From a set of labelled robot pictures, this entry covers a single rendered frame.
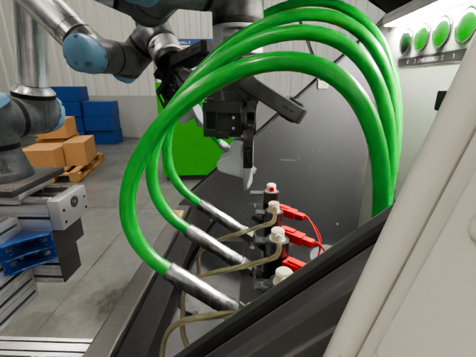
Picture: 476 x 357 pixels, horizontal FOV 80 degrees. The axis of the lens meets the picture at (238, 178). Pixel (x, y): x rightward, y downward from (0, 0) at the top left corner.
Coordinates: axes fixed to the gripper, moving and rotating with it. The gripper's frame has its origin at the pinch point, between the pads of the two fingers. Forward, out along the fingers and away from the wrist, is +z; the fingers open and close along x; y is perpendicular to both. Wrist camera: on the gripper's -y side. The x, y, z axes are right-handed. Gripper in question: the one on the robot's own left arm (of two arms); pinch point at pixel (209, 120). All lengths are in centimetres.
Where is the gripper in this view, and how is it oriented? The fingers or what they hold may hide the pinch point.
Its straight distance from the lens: 61.1
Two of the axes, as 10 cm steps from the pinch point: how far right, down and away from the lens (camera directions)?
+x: -6.2, 0.3, -7.8
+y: -6.5, 5.3, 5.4
